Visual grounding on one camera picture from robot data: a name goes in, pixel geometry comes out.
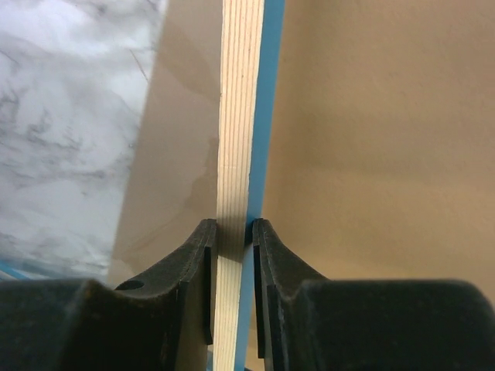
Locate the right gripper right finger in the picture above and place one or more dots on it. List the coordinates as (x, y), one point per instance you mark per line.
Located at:
(306, 321)

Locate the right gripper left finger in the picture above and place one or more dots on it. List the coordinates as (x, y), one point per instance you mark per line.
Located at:
(161, 319)

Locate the brown fibreboard backing board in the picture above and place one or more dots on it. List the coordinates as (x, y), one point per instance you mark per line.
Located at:
(380, 158)

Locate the blue wooden picture frame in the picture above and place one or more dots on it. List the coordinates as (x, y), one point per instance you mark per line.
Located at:
(124, 124)

